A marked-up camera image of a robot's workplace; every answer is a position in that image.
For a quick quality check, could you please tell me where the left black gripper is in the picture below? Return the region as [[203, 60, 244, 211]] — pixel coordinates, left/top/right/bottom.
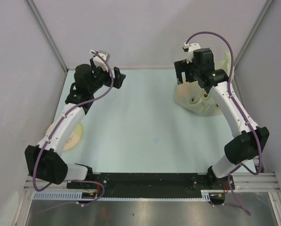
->
[[88, 58, 125, 94]]

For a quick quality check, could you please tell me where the translucent plastic avocado-print bag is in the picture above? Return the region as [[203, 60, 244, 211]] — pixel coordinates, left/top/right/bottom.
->
[[174, 62, 228, 117]]

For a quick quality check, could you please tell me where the beige round plate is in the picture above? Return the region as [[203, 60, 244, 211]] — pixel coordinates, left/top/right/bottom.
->
[[45, 122, 84, 152]]

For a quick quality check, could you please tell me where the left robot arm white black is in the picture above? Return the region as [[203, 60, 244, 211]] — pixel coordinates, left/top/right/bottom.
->
[[24, 51, 126, 188]]

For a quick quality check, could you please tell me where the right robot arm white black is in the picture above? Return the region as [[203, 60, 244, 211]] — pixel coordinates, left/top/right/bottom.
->
[[174, 43, 269, 189]]

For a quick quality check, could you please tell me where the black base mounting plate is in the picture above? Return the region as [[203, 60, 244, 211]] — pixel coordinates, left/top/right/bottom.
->
[[66, 173, 235, 200]]

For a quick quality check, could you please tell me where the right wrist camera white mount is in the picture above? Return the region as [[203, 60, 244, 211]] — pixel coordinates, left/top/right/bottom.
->
[[183, 42, 201, 64]]

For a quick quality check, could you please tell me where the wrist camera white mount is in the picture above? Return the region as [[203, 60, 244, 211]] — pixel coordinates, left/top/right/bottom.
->
[[183, 42, 201, 64], [90, 50, 110, 72]]

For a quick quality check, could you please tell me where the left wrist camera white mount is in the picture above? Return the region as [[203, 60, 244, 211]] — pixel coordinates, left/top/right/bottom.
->
[[90, 50, 110, 72]]

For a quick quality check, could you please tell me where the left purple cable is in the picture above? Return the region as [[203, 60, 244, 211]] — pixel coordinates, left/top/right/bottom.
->
[[33, 53, 115, 192]]

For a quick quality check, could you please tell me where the white slotted cable duct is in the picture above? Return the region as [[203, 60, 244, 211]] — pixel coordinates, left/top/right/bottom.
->
[[33, 191, 210, 202]]

